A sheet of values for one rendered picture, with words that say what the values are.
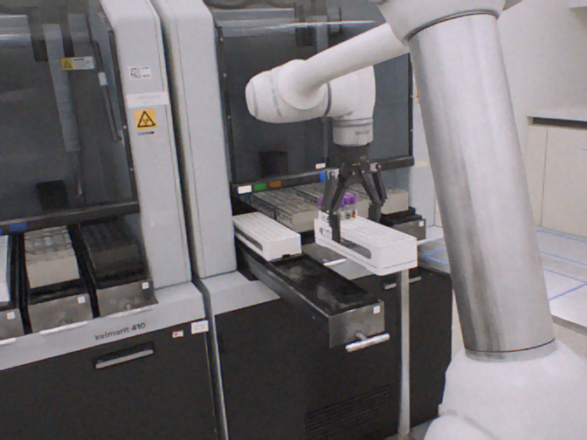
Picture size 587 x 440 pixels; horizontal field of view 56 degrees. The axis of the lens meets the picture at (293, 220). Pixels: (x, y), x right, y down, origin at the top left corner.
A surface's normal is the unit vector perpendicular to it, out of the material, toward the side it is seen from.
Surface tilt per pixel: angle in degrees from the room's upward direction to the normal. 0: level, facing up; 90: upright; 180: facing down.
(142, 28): 90
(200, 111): 90
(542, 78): 90
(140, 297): 90
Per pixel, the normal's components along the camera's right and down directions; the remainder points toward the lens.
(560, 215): -0.90, 0.18
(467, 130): -0.38, 0.06
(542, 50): 0.44, 0.23
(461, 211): -0.70, 0.12
